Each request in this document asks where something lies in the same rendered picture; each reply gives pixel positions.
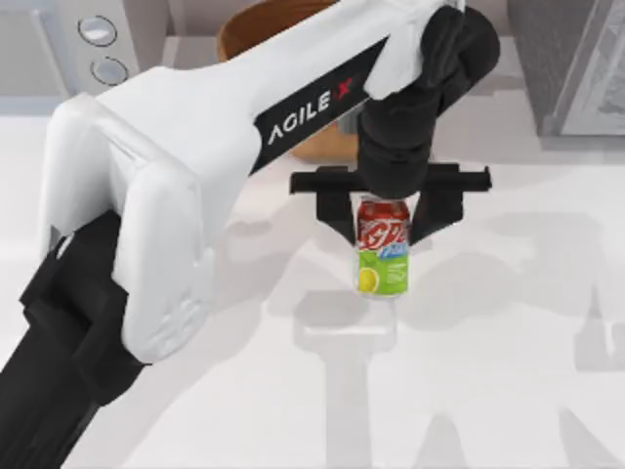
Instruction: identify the red and green can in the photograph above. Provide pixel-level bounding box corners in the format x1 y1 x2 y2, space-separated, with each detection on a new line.
352 193 412 297

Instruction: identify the grey cabinet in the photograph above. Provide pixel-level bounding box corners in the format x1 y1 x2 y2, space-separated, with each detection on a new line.
506 0 625 140

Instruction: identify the brown wooden basket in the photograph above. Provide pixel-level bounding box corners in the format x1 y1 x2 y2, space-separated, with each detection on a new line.
216 0 364 166

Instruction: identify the grey microwave knob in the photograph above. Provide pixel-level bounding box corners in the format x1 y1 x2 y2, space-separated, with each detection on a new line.
76 14 119 48
89 55 131 87

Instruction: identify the pale microwave oven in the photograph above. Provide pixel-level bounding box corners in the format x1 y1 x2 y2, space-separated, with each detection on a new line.
0 0 178 97

